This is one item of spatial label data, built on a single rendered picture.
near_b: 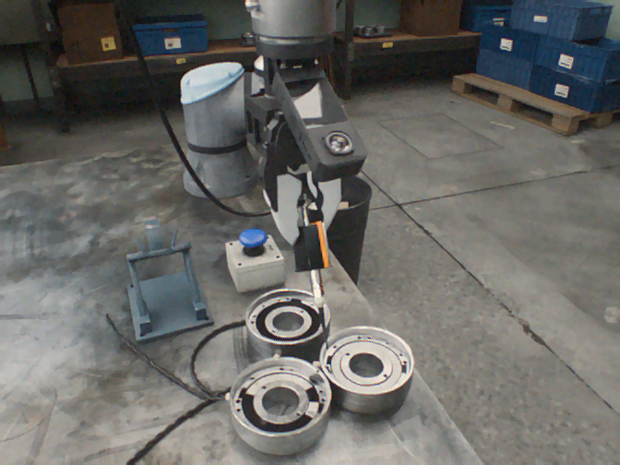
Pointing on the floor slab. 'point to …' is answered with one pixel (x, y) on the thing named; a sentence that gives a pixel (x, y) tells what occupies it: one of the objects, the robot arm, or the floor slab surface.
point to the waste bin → (346, 223)
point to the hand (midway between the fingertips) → (309, 233)
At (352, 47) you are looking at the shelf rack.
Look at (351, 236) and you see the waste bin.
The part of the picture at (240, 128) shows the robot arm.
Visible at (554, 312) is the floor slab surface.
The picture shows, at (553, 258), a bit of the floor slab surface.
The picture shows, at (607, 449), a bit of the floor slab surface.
